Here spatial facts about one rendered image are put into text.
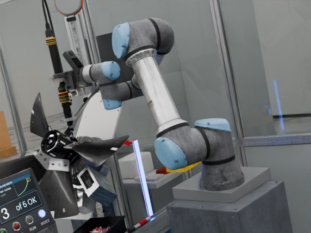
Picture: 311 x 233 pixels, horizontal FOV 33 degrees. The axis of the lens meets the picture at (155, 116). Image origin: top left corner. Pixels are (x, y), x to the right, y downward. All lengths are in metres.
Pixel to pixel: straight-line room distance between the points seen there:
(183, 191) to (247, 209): 0.27
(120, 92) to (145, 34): 0.41
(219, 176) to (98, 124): 1.05
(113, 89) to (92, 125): 0.60
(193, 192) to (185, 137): 0.23
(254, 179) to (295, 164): 0.78
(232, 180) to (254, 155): 0.92
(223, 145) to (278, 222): 0.33
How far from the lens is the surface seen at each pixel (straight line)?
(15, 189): 1.65
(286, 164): 2.64
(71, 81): 2.25
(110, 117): 2.64
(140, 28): 1.82
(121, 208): 2.76
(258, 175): 1.88
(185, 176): 2.40
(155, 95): 1.74
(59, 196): 2.32
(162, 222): 2.23
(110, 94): 2.14
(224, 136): 1.76
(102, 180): 2.39
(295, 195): 2.68
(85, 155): 2.23
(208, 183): 1.79
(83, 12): 3.16
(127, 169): 2.89
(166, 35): 1.86
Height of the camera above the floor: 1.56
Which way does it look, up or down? 8 degrees down
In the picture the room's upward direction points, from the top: 12 degrees counter-clockwise
